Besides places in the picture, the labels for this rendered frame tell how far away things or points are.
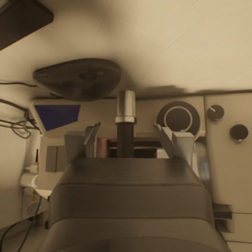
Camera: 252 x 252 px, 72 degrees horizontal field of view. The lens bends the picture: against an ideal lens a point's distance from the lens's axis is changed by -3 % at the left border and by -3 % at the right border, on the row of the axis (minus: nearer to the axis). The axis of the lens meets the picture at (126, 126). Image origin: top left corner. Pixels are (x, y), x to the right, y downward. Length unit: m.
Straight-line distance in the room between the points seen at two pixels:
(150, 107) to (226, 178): 0.16
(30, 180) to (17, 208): 0.13
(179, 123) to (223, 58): 0.10
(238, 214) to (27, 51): 0.34
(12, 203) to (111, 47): 0.75
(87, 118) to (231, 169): 0.24
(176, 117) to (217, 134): 0.08
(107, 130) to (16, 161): 0.56
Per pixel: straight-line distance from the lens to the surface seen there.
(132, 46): 0.18
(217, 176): 0.31
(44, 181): 0.39
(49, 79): 0.23
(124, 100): 0.25
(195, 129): 0.27
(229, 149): 0.31
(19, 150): 0.83
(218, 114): 0.30
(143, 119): 0.31
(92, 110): 0.32
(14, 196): 0.84
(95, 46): 0.18
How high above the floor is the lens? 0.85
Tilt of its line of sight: 9 degrees down
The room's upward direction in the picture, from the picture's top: 179 degrees counter-clockwise
